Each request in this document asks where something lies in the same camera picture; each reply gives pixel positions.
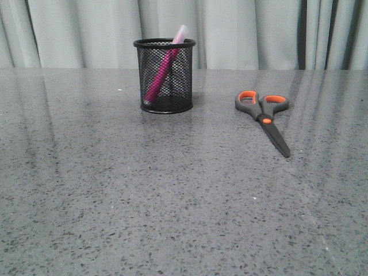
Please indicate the grey curtain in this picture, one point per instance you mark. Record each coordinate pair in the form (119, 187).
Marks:
(241, 35)

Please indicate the grey orange scissors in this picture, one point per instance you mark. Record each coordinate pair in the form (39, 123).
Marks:
(263, 110)

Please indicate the black mesh pen cup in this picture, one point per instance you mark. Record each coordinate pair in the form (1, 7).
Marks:
(176, 93)

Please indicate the pink highlighter pen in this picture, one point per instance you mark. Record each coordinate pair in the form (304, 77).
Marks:
(164, 68)

